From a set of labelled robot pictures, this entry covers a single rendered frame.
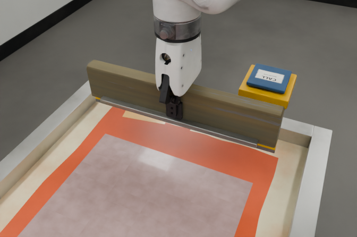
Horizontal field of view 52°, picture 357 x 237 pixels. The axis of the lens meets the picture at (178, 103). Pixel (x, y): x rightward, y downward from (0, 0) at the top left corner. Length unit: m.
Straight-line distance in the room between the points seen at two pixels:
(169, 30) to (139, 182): 0.32
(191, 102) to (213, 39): 2.48
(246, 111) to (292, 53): 2.44
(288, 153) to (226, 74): 1.92
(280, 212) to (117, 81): 0.39
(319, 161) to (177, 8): 0.42
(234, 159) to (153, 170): 0.17
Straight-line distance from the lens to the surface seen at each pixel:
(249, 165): 0.77
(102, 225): 0.69
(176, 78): 0.58
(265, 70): 1.01
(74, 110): 0.86
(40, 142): 0.80
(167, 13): 0.55
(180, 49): 0.56
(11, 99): 2.68
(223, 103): 0.62
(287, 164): 0.79
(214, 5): 0.47
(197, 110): 0.65
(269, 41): 3.15
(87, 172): 0.77
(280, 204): 0.72
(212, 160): 0.77
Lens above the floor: 1.53
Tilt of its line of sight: 40 degrees down
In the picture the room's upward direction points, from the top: straight up
